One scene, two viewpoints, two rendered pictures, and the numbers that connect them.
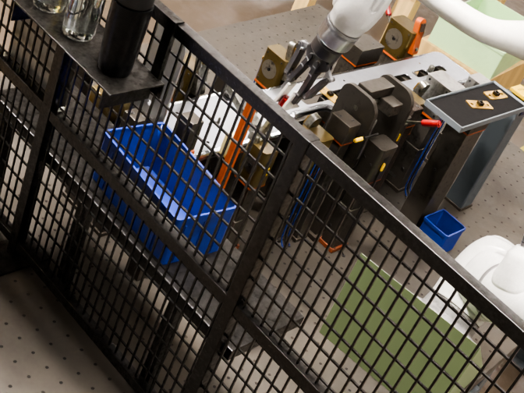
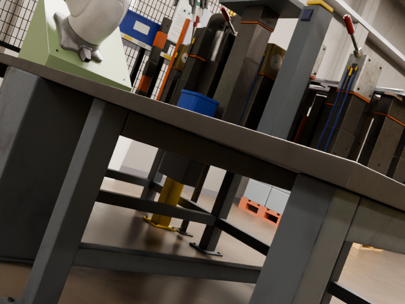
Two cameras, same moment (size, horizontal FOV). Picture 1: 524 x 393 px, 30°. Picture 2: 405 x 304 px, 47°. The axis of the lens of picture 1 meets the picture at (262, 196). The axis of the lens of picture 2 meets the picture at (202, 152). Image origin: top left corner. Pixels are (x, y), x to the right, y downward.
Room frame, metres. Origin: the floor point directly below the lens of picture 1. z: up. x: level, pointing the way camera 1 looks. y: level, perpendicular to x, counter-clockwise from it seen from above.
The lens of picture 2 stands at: (3.19, -2.00, 0.65)
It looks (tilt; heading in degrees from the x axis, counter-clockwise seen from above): 1 degrees down; 111
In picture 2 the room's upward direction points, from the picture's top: 21 degrees clockwise
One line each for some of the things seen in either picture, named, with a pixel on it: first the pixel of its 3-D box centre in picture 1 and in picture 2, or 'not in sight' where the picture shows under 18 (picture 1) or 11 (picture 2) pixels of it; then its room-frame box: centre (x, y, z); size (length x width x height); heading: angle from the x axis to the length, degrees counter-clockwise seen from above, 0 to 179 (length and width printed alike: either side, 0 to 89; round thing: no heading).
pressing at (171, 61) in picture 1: (157, 82); (194, 37); (2.00, 0.34, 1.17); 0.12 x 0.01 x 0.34; 57
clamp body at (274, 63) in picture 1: (260, 97); not in sight; (2.66, 0.13, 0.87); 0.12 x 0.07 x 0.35; 57
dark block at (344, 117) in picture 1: (318, 178); not in sight; (2.30, -0.12, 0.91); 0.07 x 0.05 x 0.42; 57
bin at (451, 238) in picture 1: (439, 232); (196, 108); (2.55, -0.55, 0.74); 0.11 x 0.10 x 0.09; 147
